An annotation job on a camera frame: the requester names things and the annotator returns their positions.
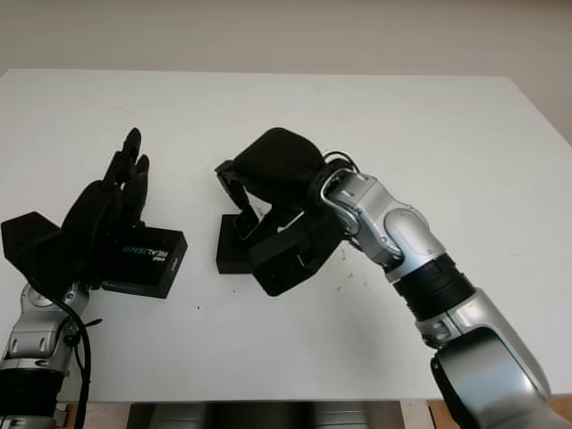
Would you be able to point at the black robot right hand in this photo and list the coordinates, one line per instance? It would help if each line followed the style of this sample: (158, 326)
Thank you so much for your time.
(277, 170)

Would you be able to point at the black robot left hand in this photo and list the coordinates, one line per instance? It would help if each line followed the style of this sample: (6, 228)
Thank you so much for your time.
(89, 214)

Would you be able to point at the black Intel RealSense box lid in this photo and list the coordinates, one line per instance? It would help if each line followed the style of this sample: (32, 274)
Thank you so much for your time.
(147, 263)

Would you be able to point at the grey robot torso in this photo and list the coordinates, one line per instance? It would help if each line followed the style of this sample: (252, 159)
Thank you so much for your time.
(246, 415)

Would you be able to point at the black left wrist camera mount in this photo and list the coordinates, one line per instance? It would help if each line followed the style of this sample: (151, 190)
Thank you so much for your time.
(24, 237)

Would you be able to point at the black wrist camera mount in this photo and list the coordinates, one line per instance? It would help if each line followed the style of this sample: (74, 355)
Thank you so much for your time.
(24, 237)
(290, 254)

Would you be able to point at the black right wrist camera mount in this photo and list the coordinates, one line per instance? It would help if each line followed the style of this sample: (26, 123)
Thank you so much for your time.
(290, 254)

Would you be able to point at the black camera box base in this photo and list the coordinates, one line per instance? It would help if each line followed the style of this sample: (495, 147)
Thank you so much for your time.
(230, 254)

